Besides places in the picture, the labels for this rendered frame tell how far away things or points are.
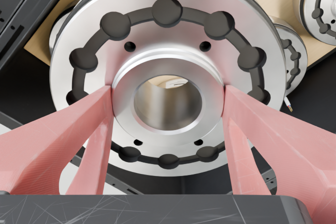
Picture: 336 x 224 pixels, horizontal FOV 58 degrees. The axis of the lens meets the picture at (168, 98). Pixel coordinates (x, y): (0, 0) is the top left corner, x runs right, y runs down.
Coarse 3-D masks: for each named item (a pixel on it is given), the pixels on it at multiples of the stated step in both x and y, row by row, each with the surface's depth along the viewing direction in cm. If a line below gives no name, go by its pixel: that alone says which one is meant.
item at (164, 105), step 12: (144, 84) 16; (192, 84) 15; (144, 96) 15; (156, 96) 16; (168, 96) 16; (180, 96) 16; (192, 96) 15; (144, 108) 14; (156, 108) 15; (168, 108) 15; (180, 108) 15; (192, 108) 14; (156, 120) 14; (168, 120) 14; (180, 120) 14
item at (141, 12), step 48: (96, 0) 11; (144, 0) 11; (192, 0) 11; (240, 0) 11; (96, 48) 12; (144, 48) 12; (192, 48) 12; (240, 48) 12; (144, 144) 15; (192, 144) 15
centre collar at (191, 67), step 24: (168, 48) 12; (120, 72) 12; (144, 72) 12; (168, 72) 12; (192, 72) 12; (216, 72) 12; (120, 96) 12; (216, 96) 12; (120, 120) 13; (144, 120) 14; (192, 120) 13; (216, 120) 13; (168, 144) 14
